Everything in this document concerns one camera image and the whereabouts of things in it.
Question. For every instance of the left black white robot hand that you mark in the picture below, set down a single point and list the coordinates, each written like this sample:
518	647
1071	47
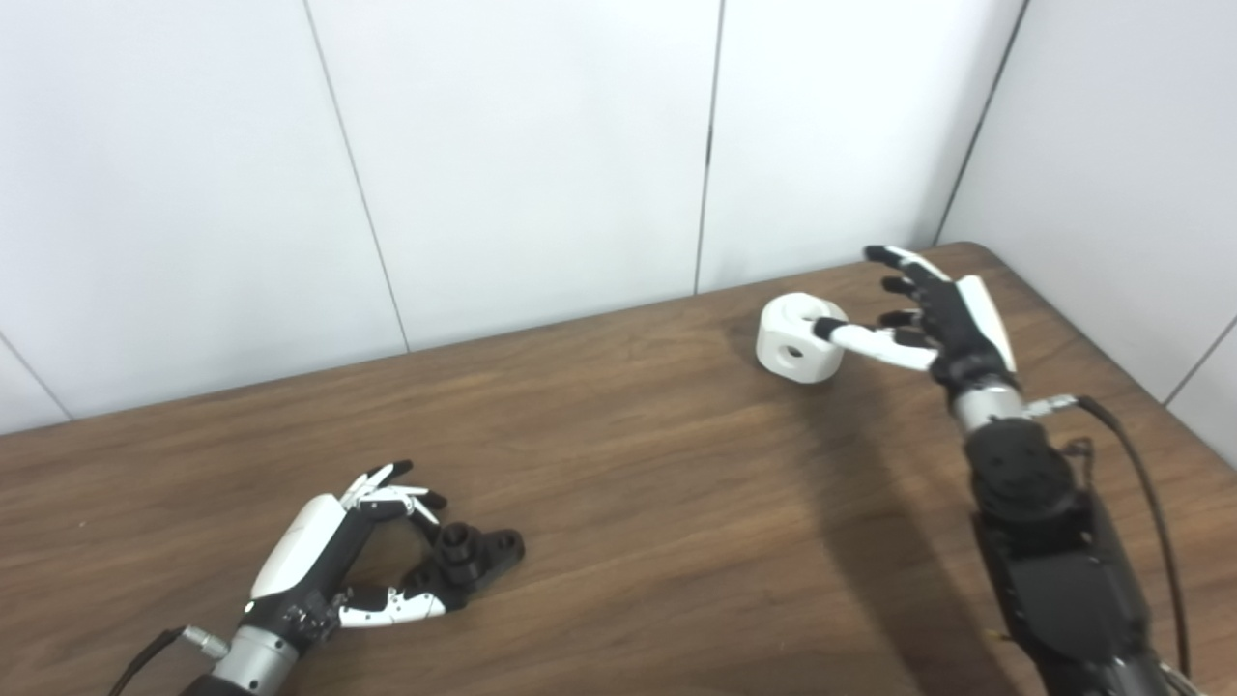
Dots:
300	551

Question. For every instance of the round white plastic piece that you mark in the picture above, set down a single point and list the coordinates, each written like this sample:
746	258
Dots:
788	353

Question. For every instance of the black plastic holder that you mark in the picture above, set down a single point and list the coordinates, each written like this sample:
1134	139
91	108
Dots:
474	556

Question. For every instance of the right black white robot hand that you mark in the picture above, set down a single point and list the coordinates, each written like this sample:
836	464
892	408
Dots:
957	329

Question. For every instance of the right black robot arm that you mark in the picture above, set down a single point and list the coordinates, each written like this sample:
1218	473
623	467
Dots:
1053	561

